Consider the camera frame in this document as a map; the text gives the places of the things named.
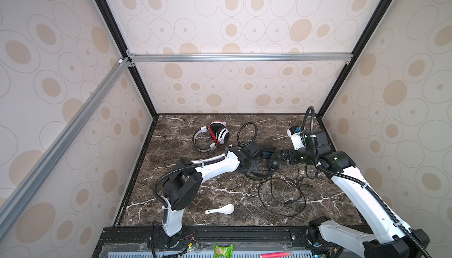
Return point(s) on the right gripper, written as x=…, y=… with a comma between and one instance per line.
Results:
x=291, y=152

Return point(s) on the black headphones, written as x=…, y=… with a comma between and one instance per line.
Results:
x=265, y=166

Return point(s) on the white headphones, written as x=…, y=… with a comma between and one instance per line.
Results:
x=219, y=132

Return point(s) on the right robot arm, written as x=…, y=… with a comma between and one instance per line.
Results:
x=391, y=236

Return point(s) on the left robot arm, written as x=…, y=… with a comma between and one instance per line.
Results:
x=178, y=188

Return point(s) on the white ceramic spoon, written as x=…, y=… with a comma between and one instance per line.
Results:
x=227, y=209

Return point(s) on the green snack packet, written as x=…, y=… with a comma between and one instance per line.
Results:
x=223, y=251

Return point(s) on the pink pen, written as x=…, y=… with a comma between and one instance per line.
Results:
x=276, y=255

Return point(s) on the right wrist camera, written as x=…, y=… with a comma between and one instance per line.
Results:
x=297, y=137

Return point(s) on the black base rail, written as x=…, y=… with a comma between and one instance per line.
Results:
x=290, y=236

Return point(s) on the horizontal aluminium rail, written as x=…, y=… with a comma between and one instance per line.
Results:
x=249, y=57

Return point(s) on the right black frame post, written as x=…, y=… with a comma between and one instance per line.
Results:
x=380, y=10

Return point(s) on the black frame post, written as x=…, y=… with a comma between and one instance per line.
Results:
x=115, y=32
x=380, y=10

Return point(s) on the left black frame post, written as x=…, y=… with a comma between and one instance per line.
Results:
x=115, y=32

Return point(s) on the left slanted aluminium rail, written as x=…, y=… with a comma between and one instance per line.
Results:
x=23, y=194

